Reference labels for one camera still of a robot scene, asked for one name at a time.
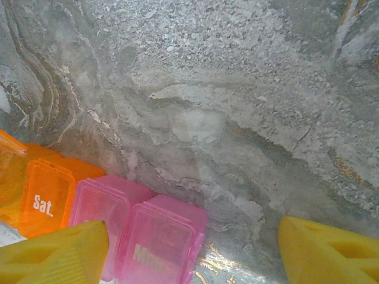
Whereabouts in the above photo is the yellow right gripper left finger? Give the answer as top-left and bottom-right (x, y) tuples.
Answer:
(0, 220), (111, 284)

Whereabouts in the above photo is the pink pill organizer box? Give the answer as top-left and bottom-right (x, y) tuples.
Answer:
(68, 173), (210, 284)

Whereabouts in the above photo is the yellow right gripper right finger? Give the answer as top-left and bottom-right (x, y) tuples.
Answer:
(277, 215), (379, 284)

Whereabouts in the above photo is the orange pill organizer box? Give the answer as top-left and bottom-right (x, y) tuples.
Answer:
(0, 128), (106, 239)

